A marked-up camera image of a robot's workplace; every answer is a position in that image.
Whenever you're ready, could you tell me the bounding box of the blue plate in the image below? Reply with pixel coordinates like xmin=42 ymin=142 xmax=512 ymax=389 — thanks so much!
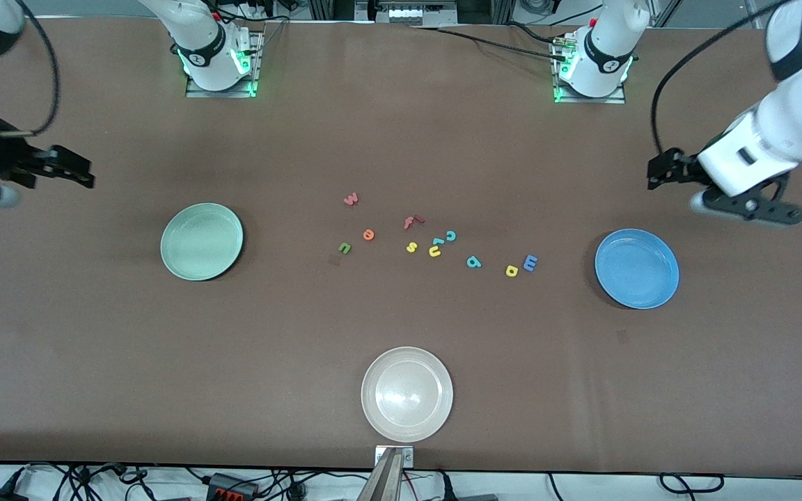
xmin=595 ymin=228 xmax=680 ymax=310

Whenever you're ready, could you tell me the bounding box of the green plate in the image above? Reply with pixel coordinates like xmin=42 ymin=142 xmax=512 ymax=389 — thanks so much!
xmin=160 ymin=202 xmax=244 ymax=282

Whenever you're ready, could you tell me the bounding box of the white plate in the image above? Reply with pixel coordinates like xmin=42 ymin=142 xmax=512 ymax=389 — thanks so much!
xmin=361 ymin=347 xmax=455 ymax=443

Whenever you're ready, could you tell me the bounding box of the black orange power strip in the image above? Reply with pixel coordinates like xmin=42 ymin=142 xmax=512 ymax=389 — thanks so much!
xmin=205 ymin=472 xmax=260 ymax=499

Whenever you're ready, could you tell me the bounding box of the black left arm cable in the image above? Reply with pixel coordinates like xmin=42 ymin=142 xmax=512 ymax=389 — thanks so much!
xmin=651 ymin=0 xmax=792 ymax=154

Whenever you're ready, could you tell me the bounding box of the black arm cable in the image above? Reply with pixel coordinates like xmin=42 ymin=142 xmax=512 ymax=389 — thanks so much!
xmin=651 ymin=0 xmax=792 ymax=154
xmin=0 ymin=0 xmax=61 ymax=137

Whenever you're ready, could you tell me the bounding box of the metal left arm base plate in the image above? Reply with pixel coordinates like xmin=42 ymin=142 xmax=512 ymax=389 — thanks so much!
xmin=553 ymin=42 xmax=627 ymax=105

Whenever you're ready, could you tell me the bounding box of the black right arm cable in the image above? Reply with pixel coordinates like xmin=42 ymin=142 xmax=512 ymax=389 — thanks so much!
xmin=0 ymin=0 xmax=61 ymax=137

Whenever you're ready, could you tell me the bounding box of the short black table cable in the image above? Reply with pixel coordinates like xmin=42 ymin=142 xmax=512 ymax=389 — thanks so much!
xmin=505 ymin=21 xmax=562 ymax=46

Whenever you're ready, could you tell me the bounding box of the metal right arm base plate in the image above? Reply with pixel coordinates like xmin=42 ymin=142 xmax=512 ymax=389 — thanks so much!
xmin=185 ymin=29 xmax=265 ymax=99

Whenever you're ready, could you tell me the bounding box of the long black table cable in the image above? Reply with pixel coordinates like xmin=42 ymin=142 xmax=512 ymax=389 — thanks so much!
xmin=408 ymin=26 xmax=569 ymax=61

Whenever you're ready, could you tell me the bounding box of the black floor cable bundle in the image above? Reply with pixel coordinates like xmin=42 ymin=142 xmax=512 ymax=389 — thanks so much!
xmin=15 ymin=463 xmax=158 ymax=501

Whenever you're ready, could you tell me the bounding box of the aluminium frame rack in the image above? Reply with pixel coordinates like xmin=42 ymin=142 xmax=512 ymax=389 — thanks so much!
xmin=307 ymin=0 xmax=517 ymax=26

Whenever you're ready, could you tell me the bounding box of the black looped floor cable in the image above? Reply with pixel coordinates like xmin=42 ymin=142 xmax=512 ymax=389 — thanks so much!
xmin=659 ymin=472 xmax=726 ymax=495

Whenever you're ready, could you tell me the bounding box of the metal camera stand bracket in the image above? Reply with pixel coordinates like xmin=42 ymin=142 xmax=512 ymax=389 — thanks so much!
xmin=374 ymin=445 xmax=415 ymax=468

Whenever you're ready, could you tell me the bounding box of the metal camera stand pole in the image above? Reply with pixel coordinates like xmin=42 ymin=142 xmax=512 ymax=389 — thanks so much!
xmin=357 ymin=449 xmax=406 ymax=501

